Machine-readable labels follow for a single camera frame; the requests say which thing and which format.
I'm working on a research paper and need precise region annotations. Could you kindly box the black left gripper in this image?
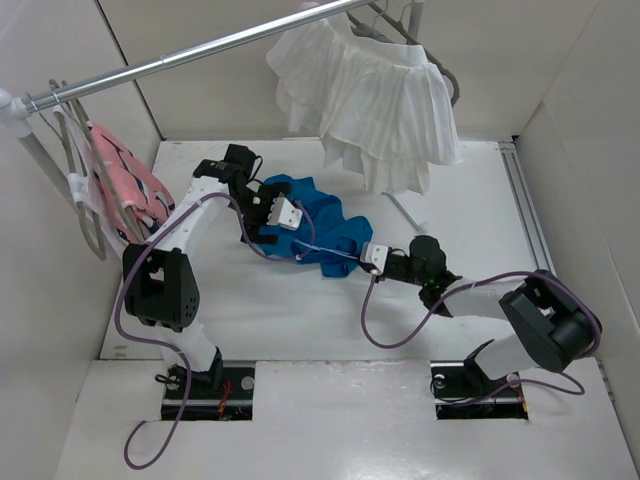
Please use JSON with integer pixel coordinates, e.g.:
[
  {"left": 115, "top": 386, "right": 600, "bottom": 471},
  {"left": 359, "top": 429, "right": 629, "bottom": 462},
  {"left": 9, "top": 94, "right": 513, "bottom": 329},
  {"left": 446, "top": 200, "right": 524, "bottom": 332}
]
[{"left": 229, "top": 184, "right": 292, "bottom": 244}]

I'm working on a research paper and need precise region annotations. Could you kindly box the light blue wire hanger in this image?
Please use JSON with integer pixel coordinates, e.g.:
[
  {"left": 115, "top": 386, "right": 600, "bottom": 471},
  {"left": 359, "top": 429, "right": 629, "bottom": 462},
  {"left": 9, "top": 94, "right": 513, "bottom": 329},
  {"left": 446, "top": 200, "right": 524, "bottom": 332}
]
[{"left": 294, "top": 239, "right": 358, "bottom": 260}]

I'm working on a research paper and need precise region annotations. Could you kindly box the blue t shirt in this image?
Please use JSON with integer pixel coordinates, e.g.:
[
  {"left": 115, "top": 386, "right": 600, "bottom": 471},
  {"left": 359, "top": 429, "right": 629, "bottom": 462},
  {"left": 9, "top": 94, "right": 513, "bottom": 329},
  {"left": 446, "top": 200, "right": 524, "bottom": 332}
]
[{"left": 260, "top": 174, "right": 373, "bottom": 278}]

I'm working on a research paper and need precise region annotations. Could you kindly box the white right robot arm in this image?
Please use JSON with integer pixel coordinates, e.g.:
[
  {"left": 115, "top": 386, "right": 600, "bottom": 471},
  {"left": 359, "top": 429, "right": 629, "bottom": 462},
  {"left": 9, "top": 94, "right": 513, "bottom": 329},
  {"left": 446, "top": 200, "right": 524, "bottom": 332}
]
[{"left": 366, "top": 235, "right": 602, "bottom": 394}]

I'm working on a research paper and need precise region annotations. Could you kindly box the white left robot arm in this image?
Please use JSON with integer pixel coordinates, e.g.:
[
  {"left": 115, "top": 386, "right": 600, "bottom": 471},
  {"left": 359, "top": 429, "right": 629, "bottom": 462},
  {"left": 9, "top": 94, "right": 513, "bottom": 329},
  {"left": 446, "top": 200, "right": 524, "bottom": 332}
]
[{"left": 118, "top": 144, "right": 303, "bottom": 397}]

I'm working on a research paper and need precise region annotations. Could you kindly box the grey velvet hanger inner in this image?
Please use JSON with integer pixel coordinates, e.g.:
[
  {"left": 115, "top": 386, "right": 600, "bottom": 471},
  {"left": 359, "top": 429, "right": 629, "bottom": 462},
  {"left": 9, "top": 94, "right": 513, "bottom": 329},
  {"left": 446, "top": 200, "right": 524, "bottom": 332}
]
[{"left": 69, "top": 100, "right": 145, "bottom": 243}]

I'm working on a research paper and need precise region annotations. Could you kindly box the grey velvet hanger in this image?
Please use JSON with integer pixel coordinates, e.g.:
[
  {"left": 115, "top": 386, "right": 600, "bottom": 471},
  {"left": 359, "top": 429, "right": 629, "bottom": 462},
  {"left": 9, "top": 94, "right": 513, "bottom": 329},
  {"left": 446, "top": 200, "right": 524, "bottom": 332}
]
[
  {"left": 69, "top": 100, "right": 145, "bottom": 243},
  {"left": 53, "top": 100, "right": 108, "bottom": 261}
]

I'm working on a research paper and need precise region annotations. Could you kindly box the grey velvet hanger outer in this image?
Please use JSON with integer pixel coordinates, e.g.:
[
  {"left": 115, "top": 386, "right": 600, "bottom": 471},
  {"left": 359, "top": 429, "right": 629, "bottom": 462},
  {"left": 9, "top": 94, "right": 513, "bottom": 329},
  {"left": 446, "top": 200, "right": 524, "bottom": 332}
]
[{"left": 53, "top": 100, "right": 108, "bottom": 261}]

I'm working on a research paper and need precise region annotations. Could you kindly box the grey hanger holding skirt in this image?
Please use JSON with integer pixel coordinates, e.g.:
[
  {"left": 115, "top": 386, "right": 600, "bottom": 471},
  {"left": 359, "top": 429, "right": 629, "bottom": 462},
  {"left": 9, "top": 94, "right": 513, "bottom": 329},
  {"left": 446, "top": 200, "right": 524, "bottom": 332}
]
[{"left": 347, "top": 1, "right": 461, "bottom": 107}]

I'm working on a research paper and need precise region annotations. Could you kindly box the pink shark print garment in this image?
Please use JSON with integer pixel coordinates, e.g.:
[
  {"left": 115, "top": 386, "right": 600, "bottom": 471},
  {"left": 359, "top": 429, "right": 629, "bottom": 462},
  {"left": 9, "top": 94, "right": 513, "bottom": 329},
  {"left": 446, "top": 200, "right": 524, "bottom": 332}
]
[{"left": 89, "top": 123, "right": 176, "bottom": 244}]

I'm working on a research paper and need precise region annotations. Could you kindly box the white pleated skirt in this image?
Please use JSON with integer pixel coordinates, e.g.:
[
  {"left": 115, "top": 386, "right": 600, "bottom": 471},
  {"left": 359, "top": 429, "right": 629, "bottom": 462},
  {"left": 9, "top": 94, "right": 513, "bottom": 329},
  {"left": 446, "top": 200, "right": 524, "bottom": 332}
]
[{"left": 266, "top": 14, "right": 463, "bottom": 194}]

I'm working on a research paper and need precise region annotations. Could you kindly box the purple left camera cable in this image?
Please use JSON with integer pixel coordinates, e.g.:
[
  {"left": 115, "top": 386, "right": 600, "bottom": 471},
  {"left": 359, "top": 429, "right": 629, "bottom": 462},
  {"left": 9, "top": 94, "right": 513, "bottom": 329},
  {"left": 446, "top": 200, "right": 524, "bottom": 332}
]
[{"left": 114, "top": 193, "right": 317, "bottom": 470}]

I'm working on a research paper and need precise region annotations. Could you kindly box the purple camera cable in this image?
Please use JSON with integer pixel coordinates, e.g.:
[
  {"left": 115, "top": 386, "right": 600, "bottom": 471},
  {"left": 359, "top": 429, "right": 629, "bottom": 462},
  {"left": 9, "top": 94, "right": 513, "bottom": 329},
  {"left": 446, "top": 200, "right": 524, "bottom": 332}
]
[
  {"left": 360, "top": 267, "right": 604, "bottom": 399},
  {"left": 114, "top": 193, "right": 317, "bottom": 470}
]

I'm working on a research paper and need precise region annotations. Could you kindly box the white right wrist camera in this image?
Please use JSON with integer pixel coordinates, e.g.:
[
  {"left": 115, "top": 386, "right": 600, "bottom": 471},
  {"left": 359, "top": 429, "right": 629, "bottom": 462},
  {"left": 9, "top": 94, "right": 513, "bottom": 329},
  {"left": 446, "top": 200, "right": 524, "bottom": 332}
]
[{"left": 359, "top": 242, "right": 391, "bottom": 275}]

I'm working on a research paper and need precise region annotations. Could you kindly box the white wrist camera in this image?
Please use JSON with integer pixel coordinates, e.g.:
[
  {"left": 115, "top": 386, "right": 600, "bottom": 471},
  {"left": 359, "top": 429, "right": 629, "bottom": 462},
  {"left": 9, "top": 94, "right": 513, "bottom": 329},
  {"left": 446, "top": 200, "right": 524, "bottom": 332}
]
[
  {"left": 359, "top": 242, "right": 391, "bottom": 275},
  {"left": 266, "top": 196, "right": 303, "bottom": 231}
]

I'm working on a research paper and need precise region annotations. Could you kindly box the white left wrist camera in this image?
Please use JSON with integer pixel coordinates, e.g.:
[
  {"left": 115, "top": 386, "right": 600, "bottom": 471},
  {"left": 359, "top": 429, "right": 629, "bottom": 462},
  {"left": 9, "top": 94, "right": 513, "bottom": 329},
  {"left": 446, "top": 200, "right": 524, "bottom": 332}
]
[{"left": 266, "top": 196, "right": 303, "bottom": 231}]

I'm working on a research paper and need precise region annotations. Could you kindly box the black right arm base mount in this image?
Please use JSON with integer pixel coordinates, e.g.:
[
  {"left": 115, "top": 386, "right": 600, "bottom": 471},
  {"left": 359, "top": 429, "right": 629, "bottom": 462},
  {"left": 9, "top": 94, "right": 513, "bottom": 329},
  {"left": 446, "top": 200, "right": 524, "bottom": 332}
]
[{"left": 429, "top": 341, "right": 529, "bottom": 420}]

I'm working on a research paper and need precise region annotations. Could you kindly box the aluminium rail right edge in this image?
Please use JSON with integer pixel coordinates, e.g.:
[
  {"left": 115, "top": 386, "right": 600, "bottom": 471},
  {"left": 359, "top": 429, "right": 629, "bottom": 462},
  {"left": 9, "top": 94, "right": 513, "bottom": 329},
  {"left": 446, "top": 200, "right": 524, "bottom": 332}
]
[{"left": 498, "top": 141, "right": 556, "bottom": 273}]

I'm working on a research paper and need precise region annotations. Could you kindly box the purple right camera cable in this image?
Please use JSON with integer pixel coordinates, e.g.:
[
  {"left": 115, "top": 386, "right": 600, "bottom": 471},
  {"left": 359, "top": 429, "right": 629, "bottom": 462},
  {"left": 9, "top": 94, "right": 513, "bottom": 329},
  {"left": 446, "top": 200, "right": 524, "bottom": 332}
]
[{"left": 360, "top": 267, "right": 604, "bottom": 399}]

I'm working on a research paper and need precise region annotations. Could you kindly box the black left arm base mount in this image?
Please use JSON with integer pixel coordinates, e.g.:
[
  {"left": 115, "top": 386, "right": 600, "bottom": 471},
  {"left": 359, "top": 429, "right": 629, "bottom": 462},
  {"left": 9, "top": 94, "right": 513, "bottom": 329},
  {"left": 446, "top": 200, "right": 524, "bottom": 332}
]
[{"left": 154, "top": 350, "right": 256, "bottom": 421}]

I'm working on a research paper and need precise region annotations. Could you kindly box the silver clothes rack rail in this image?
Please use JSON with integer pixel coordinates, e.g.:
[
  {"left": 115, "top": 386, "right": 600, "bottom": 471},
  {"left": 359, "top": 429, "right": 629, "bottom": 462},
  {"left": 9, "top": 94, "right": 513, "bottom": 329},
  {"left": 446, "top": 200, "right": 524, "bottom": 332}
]
[{"left": 14, "top": 0, "right": 368, "bottom": 117}]

